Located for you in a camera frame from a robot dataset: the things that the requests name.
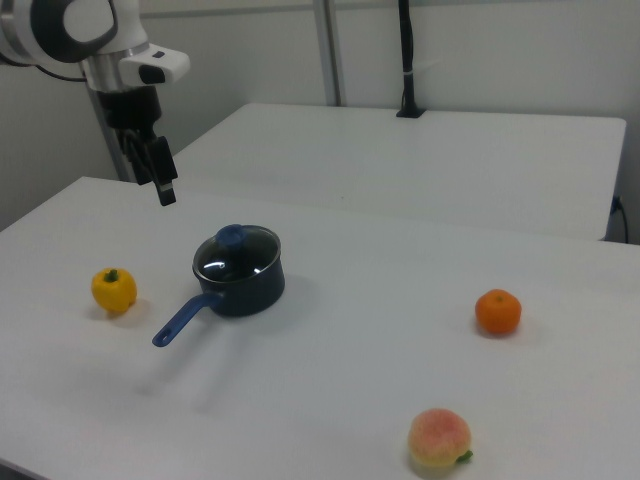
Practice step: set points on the aluminium frame post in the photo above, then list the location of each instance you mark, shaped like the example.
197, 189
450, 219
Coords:
330, 50

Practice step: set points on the pink yellow peach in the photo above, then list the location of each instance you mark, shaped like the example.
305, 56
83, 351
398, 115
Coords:
439, 440

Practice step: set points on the orange mandarin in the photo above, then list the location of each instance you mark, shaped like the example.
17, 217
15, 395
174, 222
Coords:
498, 312

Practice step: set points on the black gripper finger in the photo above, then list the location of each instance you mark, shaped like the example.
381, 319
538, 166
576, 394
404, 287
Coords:
136, 157
165, 165

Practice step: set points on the black camera pole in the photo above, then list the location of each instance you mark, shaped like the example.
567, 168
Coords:
410, 60

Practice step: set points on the yellow bell pepper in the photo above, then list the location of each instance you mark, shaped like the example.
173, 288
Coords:
114, 292

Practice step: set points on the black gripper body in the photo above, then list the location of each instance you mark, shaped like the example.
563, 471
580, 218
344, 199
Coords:
130, 110

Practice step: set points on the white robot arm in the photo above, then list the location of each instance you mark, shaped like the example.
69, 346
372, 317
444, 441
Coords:
20, 35

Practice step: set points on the glass lid with blue knob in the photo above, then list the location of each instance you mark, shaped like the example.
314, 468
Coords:
235, 250

